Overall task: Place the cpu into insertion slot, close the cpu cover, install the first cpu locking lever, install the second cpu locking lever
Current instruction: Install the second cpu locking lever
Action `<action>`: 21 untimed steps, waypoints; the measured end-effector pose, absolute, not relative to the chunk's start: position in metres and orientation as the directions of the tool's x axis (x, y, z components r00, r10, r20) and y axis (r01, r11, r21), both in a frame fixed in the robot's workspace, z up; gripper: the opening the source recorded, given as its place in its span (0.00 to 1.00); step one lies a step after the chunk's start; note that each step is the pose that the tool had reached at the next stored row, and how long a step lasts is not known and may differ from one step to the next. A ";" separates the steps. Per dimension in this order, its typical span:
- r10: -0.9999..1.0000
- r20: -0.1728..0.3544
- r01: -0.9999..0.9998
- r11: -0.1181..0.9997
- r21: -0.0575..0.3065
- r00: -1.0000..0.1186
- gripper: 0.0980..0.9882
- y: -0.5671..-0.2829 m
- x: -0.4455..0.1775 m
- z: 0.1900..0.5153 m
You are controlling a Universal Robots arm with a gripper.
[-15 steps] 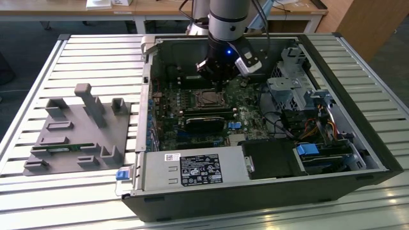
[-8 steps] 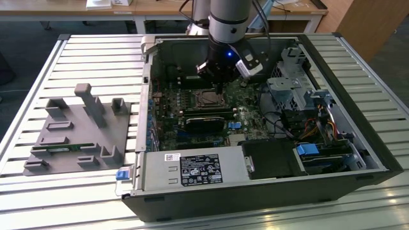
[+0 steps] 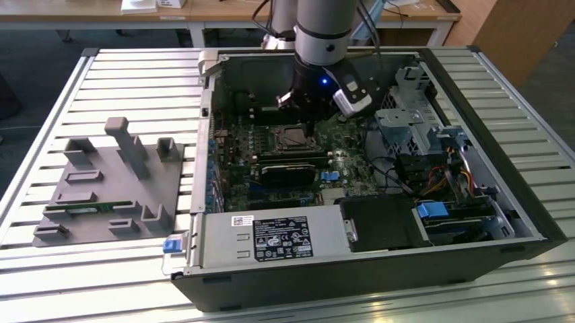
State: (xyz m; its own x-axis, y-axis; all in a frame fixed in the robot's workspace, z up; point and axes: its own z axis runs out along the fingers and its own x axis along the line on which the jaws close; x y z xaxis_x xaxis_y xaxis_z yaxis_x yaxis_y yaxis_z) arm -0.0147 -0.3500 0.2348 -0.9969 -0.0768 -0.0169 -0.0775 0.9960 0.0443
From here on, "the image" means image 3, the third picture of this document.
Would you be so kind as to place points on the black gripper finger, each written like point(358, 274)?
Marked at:
point(309, 129)
point(313, 129)

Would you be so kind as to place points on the silver CPU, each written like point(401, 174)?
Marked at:
point(297, 136)

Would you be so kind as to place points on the CPU socket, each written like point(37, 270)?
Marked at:
point(314, 148)

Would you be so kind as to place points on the black RAM slot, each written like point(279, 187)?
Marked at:
point(265, 114)
point(265, 118)
point(293, 157)
point(265, 121)
point(293, 154)
point(265, 111)

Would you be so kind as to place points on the green motherboard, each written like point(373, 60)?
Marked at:
point(350, 161)

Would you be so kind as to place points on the light blue connector block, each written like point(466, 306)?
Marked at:
point(329, 176)

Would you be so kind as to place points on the grey metal drive cage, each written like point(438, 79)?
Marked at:
point(395, 134)

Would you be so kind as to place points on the silver chipset heatsink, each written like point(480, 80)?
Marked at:
point(334, 196)

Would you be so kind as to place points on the black plastic shroud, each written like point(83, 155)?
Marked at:
point(382, 222)

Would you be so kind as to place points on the blue disk carrier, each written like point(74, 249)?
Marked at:
point(433, 211)

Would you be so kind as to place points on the grey power supply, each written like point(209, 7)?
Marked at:
point(215, 235)

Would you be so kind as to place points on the printed white box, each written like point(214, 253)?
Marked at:
point(171, 3)

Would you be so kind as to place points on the plain white box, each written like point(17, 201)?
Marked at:
point(139, 6)

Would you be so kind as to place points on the blue case latch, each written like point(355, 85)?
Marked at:
point(173, 245)

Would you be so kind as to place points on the wooden cabinet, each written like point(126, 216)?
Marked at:
point(504, 33)

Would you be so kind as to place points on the grey parts rack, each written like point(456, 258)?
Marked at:
point(113, 188)

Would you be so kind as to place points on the black PC case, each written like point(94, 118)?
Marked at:
point(359, 286)

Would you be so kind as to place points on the green RAM stick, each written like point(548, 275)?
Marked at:
point(106, 206)

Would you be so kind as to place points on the grey disk bay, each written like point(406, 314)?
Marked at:
point(504, 225)

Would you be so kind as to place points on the wooden desk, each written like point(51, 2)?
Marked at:
point(90, 17)

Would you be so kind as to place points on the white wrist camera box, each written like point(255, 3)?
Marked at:
point(355, 101)

